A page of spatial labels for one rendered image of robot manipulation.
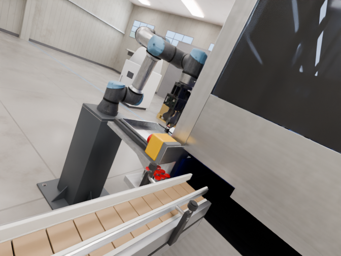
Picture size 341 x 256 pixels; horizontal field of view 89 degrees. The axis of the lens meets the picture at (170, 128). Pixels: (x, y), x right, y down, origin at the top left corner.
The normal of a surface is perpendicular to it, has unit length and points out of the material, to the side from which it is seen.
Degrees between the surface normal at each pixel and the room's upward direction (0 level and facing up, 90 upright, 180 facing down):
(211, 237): 90
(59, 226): 0
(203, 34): 90
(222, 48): 90
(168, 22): 90
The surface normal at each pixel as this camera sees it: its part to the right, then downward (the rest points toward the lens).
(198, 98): -0.62, -0.06
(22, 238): 0.41, -0.87
